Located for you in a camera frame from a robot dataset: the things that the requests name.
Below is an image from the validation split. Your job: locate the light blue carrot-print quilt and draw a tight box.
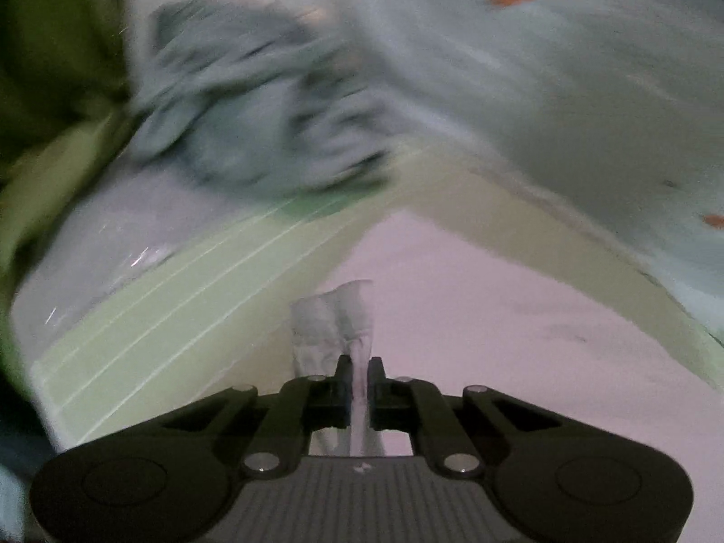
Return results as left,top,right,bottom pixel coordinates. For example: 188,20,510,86
317,0,723,335

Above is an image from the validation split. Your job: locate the clear zipper storage bag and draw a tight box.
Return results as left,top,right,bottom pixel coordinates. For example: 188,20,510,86
10,118,296,352

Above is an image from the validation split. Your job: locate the green grid bed sheet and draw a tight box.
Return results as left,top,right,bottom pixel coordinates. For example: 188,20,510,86
31,146,723,448

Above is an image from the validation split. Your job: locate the grey-blue crumpled garment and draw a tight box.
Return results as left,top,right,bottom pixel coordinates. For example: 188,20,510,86
130,0,390,195

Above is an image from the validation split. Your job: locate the white garment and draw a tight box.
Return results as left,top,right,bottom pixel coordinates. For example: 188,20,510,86
302,209,723,542

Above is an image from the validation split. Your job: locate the olive green curtain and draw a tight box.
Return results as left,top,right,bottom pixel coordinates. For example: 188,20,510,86
1,0,131,397

